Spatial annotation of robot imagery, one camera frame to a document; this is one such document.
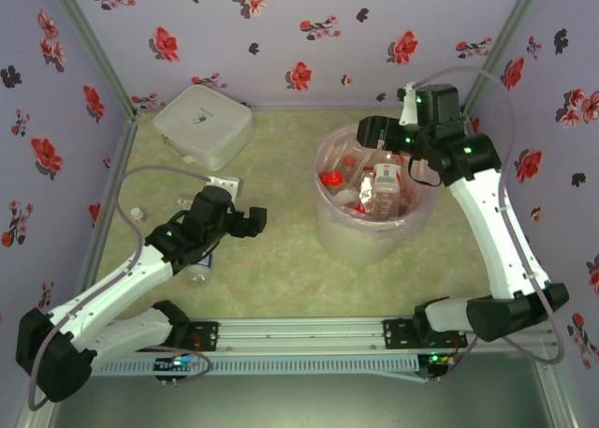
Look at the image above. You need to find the white translucent waste bin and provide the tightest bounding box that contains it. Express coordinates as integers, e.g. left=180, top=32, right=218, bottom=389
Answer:
left=312, top=123, right=439, bottom=268

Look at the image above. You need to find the clear bottle blue label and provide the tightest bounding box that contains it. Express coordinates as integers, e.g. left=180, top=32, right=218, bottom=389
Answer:
left=186, top=253, right=214, bottom=289

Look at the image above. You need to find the white lidded plastic container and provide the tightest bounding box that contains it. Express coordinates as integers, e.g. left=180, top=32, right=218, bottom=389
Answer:
left=153, top=84, right=256, bottom=173

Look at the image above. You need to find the left controller board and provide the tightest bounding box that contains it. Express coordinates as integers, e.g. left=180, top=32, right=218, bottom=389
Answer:
left=153, top=351, right=212, bottom=388

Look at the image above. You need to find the controller board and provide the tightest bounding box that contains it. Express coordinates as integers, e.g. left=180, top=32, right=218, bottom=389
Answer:
left=417, top=349, right=459, bottom=383
left=153, top=351, right=212, bottom=388

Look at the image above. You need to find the right controller board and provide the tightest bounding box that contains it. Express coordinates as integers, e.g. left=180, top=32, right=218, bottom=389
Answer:
left=417, top=349, right=459, bottom=383

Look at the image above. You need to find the grey left arm cable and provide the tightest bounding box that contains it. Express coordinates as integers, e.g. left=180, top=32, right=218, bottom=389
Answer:
left=26, top=165, right=212, bottom=413

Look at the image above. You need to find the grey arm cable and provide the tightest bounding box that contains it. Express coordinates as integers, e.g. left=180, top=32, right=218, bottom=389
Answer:
left=26, top=165, right=212, bottom=413
left=410, top=66, right=565, bottom=366

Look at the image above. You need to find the aluminium corner frame post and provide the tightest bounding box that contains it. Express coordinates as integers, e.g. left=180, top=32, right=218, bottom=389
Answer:
left=460, top=0, right=549, bottom=114
left=43, top=0, right=139, bottom=118

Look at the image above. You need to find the grey right arm cable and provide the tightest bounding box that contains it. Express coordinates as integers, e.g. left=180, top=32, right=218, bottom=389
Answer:
left=410, top=66, right=565, bottom=366

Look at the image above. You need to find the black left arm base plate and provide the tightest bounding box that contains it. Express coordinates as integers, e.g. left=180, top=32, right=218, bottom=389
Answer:
left=184, top=320, right=220, bottom=353

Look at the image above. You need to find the aluminium front frame rail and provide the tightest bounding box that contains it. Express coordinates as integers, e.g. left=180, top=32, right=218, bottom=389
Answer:
left=186, top=316, right=520, bottom=354

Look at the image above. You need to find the white slotted cable duct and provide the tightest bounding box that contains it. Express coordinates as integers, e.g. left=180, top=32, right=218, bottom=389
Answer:
left=91, top=355, right=421, bottom=378

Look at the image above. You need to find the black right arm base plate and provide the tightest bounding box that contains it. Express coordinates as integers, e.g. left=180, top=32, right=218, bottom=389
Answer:
left=382, top=318, right=469, bottom=350

